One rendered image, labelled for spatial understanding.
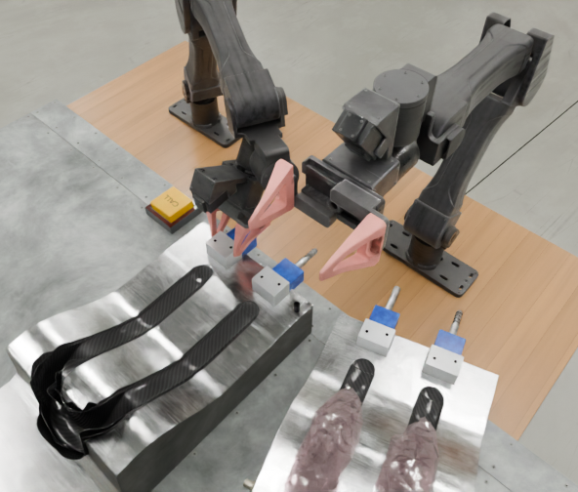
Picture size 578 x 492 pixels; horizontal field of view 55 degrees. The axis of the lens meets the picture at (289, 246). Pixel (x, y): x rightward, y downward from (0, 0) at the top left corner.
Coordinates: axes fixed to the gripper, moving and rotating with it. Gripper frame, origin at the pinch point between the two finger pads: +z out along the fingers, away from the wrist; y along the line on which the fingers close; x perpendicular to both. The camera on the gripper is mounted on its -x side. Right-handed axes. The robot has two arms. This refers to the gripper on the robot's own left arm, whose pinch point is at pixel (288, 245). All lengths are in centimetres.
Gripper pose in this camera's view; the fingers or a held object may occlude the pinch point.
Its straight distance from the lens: 57.4
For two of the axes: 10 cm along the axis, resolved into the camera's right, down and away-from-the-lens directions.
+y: 7.5, 5.2, -4.1
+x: 0.1, 6.1, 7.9
